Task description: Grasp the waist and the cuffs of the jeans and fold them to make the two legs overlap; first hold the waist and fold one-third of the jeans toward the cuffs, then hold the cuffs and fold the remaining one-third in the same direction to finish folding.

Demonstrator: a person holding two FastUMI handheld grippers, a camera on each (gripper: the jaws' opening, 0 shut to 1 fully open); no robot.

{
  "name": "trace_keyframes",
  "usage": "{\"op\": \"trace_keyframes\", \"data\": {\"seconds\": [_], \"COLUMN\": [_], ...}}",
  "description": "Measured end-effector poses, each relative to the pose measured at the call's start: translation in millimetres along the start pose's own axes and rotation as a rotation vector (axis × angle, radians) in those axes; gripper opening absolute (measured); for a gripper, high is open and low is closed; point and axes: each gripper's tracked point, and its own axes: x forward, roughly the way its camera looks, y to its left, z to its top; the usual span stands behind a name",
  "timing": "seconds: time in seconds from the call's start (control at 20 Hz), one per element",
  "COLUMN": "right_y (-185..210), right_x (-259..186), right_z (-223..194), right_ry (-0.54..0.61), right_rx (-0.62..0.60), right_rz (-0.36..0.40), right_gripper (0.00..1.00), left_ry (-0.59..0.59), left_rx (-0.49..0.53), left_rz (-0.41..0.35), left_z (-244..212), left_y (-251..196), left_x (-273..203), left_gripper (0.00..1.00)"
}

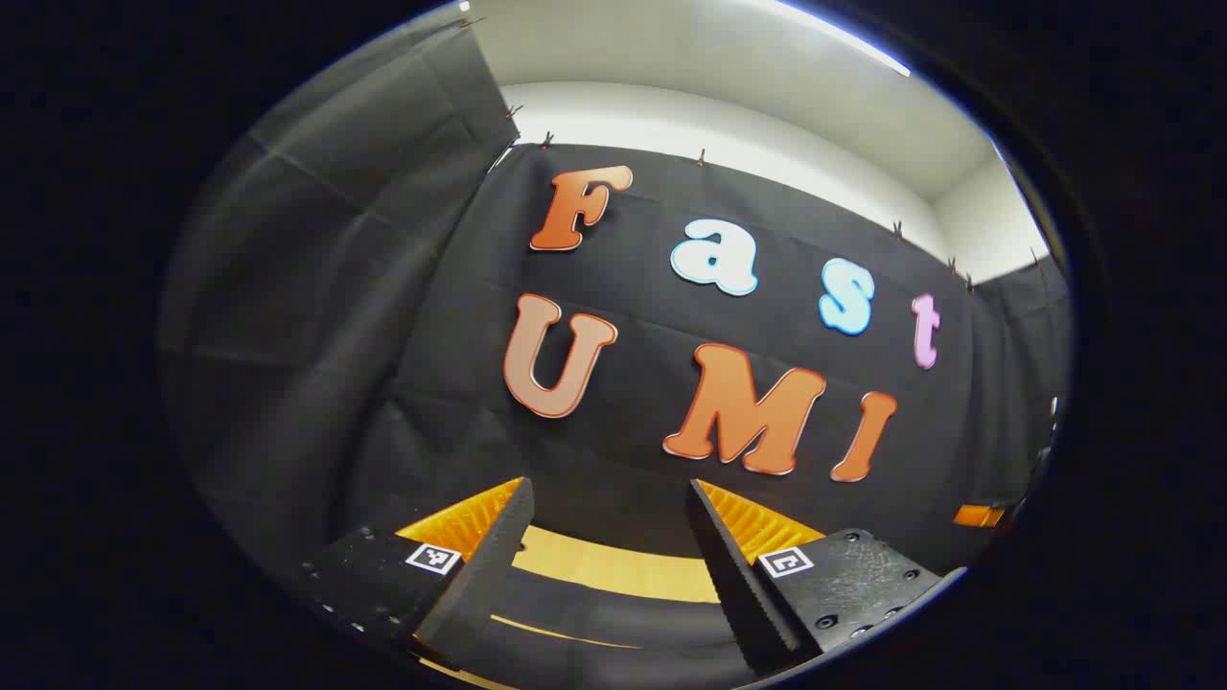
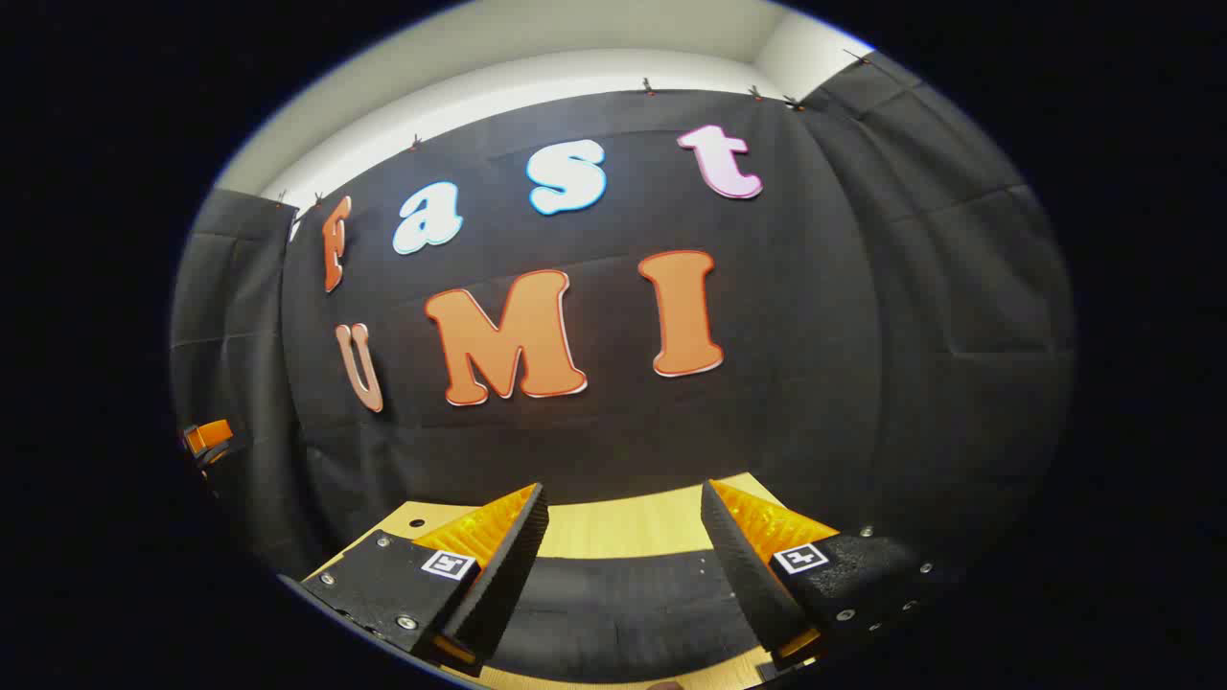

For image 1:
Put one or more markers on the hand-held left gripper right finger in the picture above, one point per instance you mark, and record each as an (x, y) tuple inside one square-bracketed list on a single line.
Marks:
[(733, 575)]

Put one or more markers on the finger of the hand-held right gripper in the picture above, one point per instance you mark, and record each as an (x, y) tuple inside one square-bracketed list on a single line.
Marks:
[(978, 516)]

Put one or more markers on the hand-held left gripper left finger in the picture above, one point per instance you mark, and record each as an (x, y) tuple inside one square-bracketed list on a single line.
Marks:
[(489, 565)]

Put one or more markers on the black backdrop cloth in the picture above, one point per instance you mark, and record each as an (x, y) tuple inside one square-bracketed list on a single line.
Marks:
[(431, 287)]

